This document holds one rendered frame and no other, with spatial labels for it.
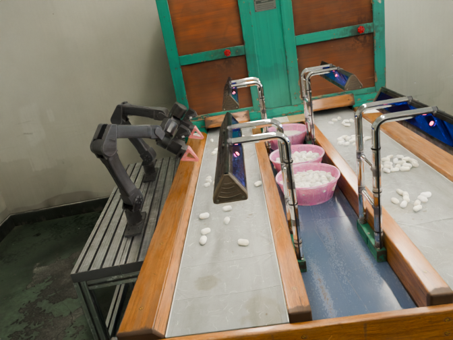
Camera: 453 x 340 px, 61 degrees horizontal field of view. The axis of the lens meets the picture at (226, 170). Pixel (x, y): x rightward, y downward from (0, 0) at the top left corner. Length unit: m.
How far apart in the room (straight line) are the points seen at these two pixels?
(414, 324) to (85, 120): 3.03
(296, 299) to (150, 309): 0.37
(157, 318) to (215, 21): 1.91
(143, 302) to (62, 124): 2.67
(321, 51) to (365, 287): 1.75
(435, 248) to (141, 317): 0.82
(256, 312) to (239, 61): 1.83
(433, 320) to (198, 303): 0.56
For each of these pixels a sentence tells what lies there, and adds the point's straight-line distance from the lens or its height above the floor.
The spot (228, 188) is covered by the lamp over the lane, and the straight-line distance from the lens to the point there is 0.85.
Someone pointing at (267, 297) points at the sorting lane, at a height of 0.74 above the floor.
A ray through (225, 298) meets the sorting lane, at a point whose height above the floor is 0.74.
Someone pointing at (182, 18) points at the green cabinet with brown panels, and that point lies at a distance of 2.56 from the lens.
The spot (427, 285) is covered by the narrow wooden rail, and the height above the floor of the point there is 0.76.
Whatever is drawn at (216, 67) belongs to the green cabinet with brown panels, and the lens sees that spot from 2.56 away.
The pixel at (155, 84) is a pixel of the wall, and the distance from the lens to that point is 3.37.
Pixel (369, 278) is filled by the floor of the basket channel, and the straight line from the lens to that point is 1.21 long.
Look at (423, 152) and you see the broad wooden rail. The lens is 1.85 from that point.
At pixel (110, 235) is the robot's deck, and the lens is 1.72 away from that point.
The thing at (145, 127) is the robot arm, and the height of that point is 1.06.
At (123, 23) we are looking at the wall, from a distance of 3.38.
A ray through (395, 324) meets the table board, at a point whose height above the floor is 0.72.
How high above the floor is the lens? 1.41
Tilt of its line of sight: 21 degrees down
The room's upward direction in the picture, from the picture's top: 10 degrees counter-clockwise
